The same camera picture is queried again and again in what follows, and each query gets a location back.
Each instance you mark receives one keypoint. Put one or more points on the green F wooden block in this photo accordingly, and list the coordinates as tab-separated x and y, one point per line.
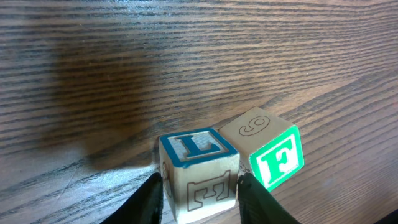
270	147

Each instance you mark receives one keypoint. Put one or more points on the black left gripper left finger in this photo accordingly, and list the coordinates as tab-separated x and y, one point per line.
144	206

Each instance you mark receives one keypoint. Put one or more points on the white red patterned wooden block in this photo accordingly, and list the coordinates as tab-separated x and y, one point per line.
200	171

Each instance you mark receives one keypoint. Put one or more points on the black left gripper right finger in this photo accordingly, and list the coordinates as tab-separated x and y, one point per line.
258	206

